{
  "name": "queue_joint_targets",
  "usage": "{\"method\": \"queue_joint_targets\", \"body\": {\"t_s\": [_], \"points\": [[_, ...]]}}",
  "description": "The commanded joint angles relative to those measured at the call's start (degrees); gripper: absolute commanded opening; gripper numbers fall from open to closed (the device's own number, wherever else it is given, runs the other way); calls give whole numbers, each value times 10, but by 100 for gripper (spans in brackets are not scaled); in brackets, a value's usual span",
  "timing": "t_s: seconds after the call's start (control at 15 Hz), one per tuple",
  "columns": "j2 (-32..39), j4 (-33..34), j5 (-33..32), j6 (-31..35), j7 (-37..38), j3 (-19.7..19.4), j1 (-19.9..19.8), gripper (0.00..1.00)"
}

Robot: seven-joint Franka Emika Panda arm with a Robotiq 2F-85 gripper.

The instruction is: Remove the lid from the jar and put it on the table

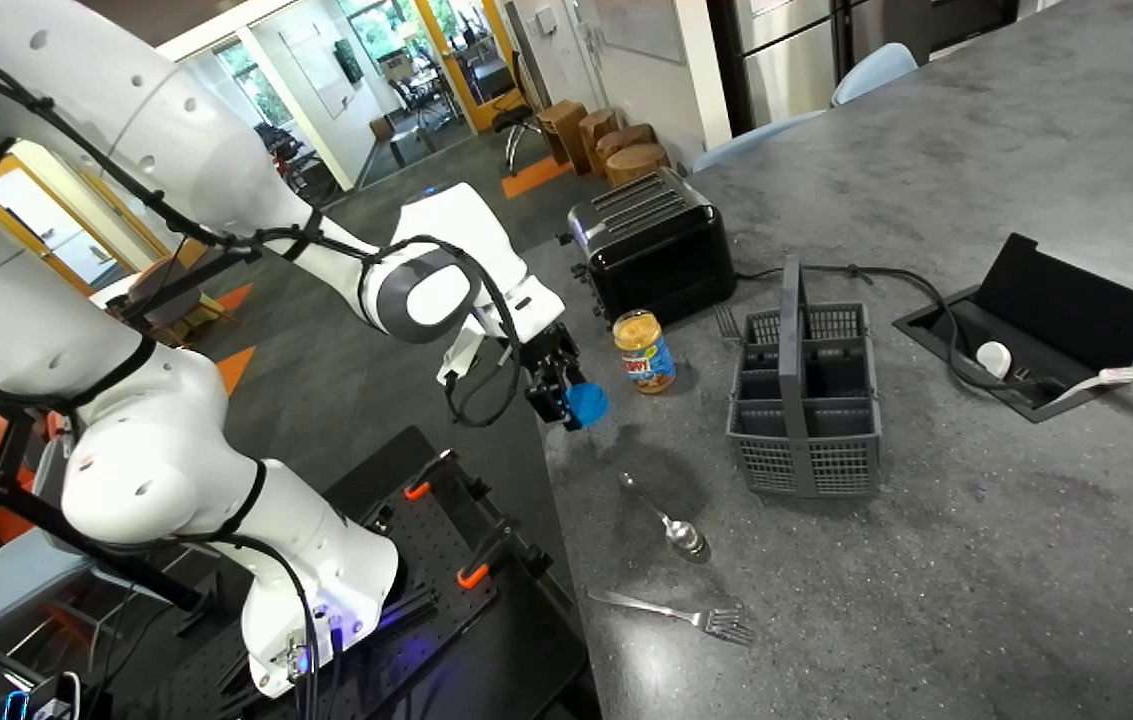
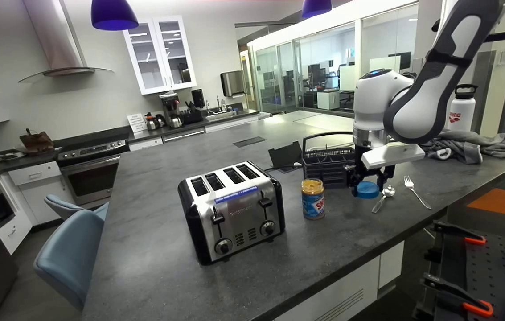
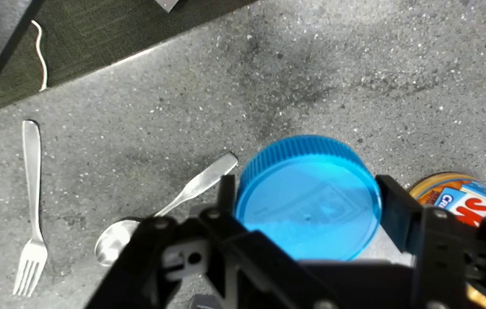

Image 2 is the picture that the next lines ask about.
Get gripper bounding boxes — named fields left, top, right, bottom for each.
left=346, top=144, right=395, bottom=198

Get blue jar lid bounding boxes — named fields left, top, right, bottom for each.
left=354, top=181, right=381, bottom=199

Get peanut butter jar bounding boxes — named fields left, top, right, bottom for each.
left=301, top=178, right=326, bottom=220

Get silver spoon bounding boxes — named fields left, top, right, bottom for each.
left=371, top=185, right=396, bottom=214

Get silver fork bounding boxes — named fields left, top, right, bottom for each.
left=403, top=175, right=432, bottom=210

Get black cutlery caddy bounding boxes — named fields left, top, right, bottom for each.
left=301, top=132, right=357, bottom=188

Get open black outlet cover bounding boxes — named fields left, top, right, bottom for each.
left=268, top=141, right=303, bottom=173

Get grey cloth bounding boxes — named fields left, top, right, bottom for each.
left=419, top=129, right=505, bottom=165

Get white water bottle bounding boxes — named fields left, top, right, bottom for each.
left=447, top=83, right=478, bottom=132

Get monitor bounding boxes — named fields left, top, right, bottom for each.
left=388, top=52, right=412, bottom=72
left=307, top=63, right=327, bottom=87

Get flat countertop outlet cover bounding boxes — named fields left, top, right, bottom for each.
left=233, top=136, right=267, bottom=148

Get silver four-slot toaster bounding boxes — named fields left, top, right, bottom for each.
left=177, top=160, right=287, bottom=267

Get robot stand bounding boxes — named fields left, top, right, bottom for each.
left=413, top=220, right=505, bottom=321

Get paper towel dispenser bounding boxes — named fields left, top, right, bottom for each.
left=220, top=70, right=246, bottom=98

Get blue pendant lamp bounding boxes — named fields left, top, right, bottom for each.
left=301, top=0, right=333, bottom=19
left=90, top=0, right=140, bottom=31

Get black utensil holder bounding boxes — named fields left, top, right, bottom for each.
left=183, top=101, right=204, bottom=125

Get coffee maker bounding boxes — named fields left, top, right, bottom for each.
left=159, top=92, right=184, bottom=129

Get white sign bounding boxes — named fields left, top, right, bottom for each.
left=127, top=113, right=148, bottom=134

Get steel stove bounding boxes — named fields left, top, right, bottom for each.
left=57, top=139, right=130, bottom=208

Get blue chair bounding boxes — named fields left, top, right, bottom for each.
left=33, top=208, right=107, bottom=311
left=44, top=194, right=110, bottom=222

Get steel range hood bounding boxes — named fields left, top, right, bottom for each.
left=17, top=0, right=115, bottom=84

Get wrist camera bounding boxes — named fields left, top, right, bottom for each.
left=361, top=142, right=426, bottom=170

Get black clamp orange handle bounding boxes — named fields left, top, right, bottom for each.
left=430, top=221, right=488, bottom=247
left=421, top=272, right=494, bottom=318

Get white glass wall cabinet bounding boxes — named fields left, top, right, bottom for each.
left=122, top=15, right=198, bottom=95

